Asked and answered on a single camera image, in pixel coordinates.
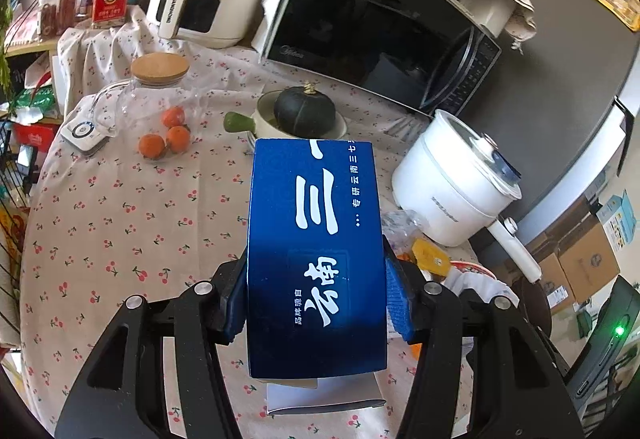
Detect glass jar with cork lid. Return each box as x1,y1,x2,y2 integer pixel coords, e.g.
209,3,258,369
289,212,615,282
92,53,193,140

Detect cherry print tablecloth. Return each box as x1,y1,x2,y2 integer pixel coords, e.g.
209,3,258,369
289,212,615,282
0,4,506,439

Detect green plant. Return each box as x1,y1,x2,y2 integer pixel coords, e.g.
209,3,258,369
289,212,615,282
0,0,21,120

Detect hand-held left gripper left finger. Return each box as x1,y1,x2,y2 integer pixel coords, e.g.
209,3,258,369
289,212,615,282
54,246,253,439

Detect small cardboard box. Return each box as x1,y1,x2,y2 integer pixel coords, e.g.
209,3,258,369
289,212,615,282
487,251,576,315

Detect dark brown trash bin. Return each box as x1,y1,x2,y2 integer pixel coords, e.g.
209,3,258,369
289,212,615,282
510,279,553,345

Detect red box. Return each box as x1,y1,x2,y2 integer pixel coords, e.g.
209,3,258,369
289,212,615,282
12,122,51,147

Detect yellow snack packet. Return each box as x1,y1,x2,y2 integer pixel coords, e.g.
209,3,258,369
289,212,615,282
411,239,453,282

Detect cream bowl with green handle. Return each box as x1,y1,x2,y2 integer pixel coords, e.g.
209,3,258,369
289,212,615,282
223,90,347,142

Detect white tissue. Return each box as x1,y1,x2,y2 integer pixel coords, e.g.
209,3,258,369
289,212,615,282
440,264,521,360

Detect black and white microwave oven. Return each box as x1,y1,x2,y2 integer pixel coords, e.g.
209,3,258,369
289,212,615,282
251,0,503,120

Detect grey refrigerator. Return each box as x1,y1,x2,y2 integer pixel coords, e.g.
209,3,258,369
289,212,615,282
420,0,640,225

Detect white electric cooking pot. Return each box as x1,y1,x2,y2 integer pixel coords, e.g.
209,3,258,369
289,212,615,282
391,109,543,282

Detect white kitchen timer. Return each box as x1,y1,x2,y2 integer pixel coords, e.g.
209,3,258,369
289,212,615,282
61,118,113,157

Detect blue cardboard box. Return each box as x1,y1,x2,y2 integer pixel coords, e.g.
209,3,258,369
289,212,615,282
247,138,390,417

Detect large cardboard box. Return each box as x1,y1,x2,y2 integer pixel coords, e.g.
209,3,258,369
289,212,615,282
557,219,623,305

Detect green packet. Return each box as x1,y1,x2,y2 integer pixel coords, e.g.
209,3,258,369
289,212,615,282
15,86,56,112

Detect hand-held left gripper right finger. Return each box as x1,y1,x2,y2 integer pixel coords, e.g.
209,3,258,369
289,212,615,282
381,235,586,439

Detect clear plastic wrapper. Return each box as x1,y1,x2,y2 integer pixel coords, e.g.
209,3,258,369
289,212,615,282
381,209,426,255

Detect blue and white carton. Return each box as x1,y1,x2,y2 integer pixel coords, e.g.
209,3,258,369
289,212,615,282
597,192,638,247

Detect dark green squash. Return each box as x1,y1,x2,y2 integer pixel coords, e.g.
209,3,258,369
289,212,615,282
273,83,337,139

